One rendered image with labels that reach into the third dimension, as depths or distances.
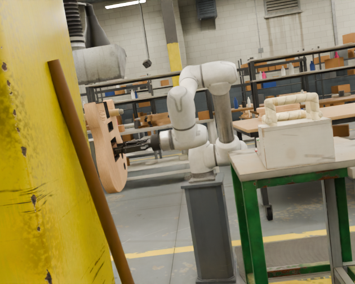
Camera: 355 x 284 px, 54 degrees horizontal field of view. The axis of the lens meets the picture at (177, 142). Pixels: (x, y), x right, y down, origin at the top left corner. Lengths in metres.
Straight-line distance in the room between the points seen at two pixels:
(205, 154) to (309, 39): 11.27
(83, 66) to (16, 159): 1.04
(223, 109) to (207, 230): 0.83
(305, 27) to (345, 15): 1.37
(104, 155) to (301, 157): 0.79
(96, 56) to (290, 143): 0.86
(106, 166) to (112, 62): 0.43
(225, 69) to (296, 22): 11.42
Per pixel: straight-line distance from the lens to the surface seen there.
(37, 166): 0.52
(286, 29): 13.17
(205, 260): 2.48
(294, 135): 1.45
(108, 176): 1.43
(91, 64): 1.50
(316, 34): 13.43
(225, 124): 2.13
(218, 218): 2.35
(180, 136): 1.46
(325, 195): 2.05
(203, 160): 2.30
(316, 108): 1.47
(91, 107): 1.39
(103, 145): 1.43
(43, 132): 0.56
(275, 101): 1.44
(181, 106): 1.38
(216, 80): 1.93
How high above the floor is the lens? 1.27
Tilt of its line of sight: 7 degrees down
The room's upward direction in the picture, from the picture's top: 9 degrees counter-clockwise
